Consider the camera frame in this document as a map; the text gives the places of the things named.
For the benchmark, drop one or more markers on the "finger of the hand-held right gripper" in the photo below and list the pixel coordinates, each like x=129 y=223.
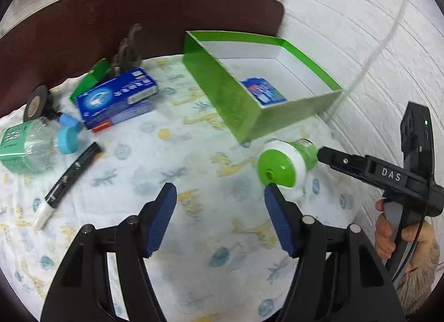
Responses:
x=340 y=160

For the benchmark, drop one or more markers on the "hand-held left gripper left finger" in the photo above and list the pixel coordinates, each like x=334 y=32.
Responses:
x=161 y=218

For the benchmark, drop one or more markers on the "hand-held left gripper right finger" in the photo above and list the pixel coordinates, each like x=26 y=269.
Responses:
x=279 y=218

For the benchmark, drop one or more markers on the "white jar with green lid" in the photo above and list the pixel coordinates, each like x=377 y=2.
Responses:
x=281 y=166

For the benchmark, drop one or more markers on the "green cardboard box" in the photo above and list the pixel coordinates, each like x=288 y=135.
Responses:
x=225 y=96

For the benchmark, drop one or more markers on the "green floral printed carton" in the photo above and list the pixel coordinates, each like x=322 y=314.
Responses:
x=88 y=81

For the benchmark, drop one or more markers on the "person's right forearm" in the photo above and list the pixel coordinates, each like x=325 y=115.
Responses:
x=419 y=273

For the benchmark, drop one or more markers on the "person's right hand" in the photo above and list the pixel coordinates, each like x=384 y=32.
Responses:
x=384 y=238

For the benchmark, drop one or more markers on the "white animal printed blanket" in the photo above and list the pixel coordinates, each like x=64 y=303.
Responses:
x=194 y=176

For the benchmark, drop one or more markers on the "black marker pen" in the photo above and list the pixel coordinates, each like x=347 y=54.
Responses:
x=71 y=176

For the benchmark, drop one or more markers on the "blue printed packet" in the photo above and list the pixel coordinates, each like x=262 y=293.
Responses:
x=265 y=91

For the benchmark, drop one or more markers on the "blue toothpaste box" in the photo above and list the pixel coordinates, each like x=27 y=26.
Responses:
x=114 y=95
x=121 y=115

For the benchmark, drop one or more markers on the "small blue plastic lid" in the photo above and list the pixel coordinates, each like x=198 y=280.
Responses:
x=71 y=121

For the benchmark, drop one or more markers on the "clear bottle with green label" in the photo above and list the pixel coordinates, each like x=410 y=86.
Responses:
x=24 y=145

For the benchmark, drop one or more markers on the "grey toy dinosaur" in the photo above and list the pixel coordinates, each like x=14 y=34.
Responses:
x=126 y=51

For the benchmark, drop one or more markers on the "black tape roll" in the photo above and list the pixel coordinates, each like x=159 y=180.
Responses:
x=36 y=102

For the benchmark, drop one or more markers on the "brown wooden headboard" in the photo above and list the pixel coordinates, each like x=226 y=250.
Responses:
x=86 y=17

